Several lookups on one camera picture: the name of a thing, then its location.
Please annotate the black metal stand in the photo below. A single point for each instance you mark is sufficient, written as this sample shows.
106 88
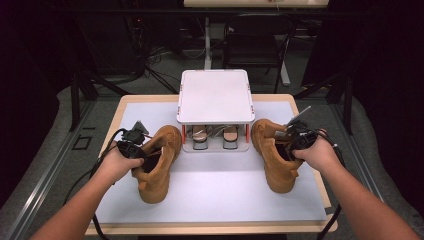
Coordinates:
348 106
75 100

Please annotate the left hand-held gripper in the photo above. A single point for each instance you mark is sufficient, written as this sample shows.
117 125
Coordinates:
133 146

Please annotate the black chair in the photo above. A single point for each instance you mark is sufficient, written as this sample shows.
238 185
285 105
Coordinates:
251 46

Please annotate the person's right hand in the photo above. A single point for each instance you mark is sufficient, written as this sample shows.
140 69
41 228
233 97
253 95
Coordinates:
318 156

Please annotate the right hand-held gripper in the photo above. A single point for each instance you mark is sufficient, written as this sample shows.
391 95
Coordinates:
303 138

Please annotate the white two-tier shoe rack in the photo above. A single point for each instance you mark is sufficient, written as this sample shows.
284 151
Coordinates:
215 96

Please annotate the grey metal table clip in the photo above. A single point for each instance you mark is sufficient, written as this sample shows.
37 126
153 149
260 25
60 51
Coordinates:
328 210

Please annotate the aluminium floor rail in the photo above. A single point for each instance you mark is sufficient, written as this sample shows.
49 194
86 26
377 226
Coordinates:
363 170
53 166

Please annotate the white table mat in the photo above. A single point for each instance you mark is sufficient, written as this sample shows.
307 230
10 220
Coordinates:
213 190

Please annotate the white desk with metal legs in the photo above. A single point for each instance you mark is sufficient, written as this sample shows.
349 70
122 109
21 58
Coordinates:
233 3

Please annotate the tan suede boot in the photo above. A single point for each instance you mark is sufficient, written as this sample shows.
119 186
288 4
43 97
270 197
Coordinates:
156 186
278 173

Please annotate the person's left hand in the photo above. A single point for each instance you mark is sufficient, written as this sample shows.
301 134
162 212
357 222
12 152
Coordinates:
116 165

